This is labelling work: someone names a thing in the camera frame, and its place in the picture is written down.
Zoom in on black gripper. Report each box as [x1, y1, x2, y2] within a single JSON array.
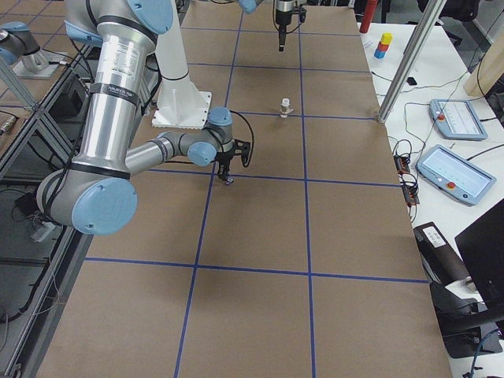
[[274, 10, 295, 52], [215, 150, 235, 181]]

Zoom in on white brass PPR valve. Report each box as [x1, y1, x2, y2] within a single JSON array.
[[280, 98, 294, 119]]

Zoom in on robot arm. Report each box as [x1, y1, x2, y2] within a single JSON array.
[[238, 0, 306, 52], [36, 1, 236, 235]]

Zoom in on red cylinder bottle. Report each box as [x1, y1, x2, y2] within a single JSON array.
[[359, 0, 379, 34]]

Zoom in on blue toy block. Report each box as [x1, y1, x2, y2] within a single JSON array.
[[373, 49, 386, 59]]

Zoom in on red toy block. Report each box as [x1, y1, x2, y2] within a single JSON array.
[[376, 42, 389, 52]]

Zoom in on yellow toy block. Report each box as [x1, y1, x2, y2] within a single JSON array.
[[380, 32, 393, 46]]

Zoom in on small black box device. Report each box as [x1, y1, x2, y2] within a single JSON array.
[[406, 77, 417, 86]]

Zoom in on far teach pendant tablet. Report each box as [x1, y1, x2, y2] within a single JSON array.
[[429, 99, 488, 141]]

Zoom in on teach pendant tablet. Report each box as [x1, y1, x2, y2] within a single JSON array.
[[416, 145, 497, 206], [429, 99, 488, 141]]

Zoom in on near teach pendant tablet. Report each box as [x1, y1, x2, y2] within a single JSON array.
[[416, 145, 497, 206]]

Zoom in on black cardboard box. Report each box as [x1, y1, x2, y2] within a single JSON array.
[[413, 222, 469, 285]]

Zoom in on black computer monitor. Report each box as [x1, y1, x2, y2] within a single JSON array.
[[455, 200, 503, 307]]

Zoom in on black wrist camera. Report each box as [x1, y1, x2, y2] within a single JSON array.
[[293, 4, 307, 25], [233, 139, 254, 168]]

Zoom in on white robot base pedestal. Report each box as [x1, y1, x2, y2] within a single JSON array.
[[152, 1, 212, 129]]

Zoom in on aluminium frame post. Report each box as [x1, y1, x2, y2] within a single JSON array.
[[376, 0, 447, 124]]

